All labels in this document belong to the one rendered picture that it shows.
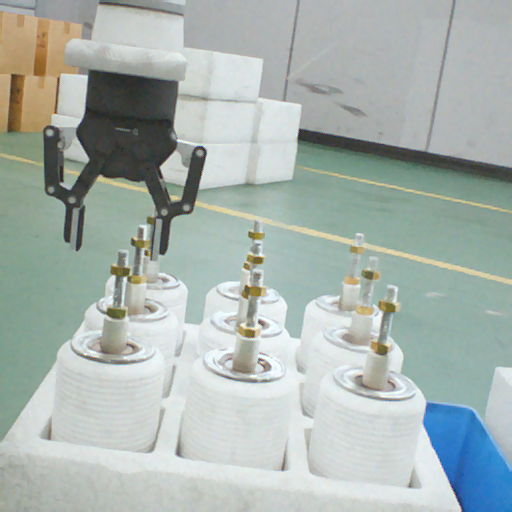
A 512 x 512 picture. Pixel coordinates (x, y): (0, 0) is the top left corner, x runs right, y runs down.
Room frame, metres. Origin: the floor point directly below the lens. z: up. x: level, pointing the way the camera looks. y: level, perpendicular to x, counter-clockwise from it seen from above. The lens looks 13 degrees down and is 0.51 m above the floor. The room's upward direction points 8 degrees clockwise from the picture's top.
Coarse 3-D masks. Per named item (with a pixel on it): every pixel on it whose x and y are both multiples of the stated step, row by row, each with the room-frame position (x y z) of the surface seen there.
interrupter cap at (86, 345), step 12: (84, 336) 0.69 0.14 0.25; (96, 336) 0.70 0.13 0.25; (132, 336) 0.71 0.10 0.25; (72, 348) 0.66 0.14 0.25; (84, 348) 0.66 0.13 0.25; (96, 348) 0.68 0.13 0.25; (132, 348) 0.69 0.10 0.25; (144, 348) 0.69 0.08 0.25; (96, 360) 0.64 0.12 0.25; (108, 360) 0.64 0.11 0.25; (120, 360) 0.65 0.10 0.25; (132, 360) 0.65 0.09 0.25; (144, 360) 0.66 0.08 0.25
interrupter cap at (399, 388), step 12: (336, 372) 0.69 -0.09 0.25; (348, 372) 0.70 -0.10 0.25; (360, 372) 0.71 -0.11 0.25; (396, 372) 0.71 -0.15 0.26; (348, 384) 0.67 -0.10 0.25; (360, 384) 0.68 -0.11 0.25; (396, 384) 0.69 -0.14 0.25; (408, 384) 0.69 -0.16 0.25; (360, 396) 0.65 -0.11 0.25; (372, 396) 0.65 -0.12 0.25; (384, 396) 0.65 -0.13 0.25; (396, 396) 0.66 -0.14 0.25; (408, 396) 0.66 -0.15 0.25
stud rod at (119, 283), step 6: (120, 252) 0.68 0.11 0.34; (126, 252) 0.68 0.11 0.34; (120, 258) 0.68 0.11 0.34; (126, 258) 0.68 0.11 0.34; (120, 264) 0.68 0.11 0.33; (126, 264) 0.68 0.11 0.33; (114, 282) 0.68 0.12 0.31; (120, 282) 0.68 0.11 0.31; (114, 288) 0.68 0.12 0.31; (120, 288) 0.68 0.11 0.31; (114, 294) 0.68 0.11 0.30; (120, 294) 0.68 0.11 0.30; (114, 300) 0.68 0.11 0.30; (120, 300) 0.68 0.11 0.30; (114, 306) 0.68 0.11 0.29; (120, 306) 0.68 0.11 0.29
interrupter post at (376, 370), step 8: (368, 352) 0.69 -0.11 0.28; (368, 360) 0.68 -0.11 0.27; (376, 360) 0.68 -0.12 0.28; (384, 360) 0.68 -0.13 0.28; (368, 368) 0.68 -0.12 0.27; (376, 368) 0.68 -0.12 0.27; (384, 368) 0.68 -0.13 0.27; (368, 376) 0.68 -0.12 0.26; (376, 376) 0.68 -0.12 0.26; (384, 376) 0.68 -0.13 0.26; (368, 384) 0.68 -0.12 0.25; (376, 384) 0.68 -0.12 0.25; (384, 384) 0.68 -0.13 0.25
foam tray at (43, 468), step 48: (192, 336) 0.95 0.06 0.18; (48, 384) 0.74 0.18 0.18; (48, 432) 0.68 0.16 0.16; (288, 432) 0.71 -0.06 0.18; (0, 480) 0.60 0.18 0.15; (48, 480) 0.60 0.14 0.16; (96, 480) 0.61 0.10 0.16; (144, 480) 0.61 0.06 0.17; (192, 480) 0.61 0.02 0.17; (240, 480) 0.61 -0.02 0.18; (288, 480) 0.62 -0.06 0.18; (336, 480) 0.63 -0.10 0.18; (432, 480) 0.66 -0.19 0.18
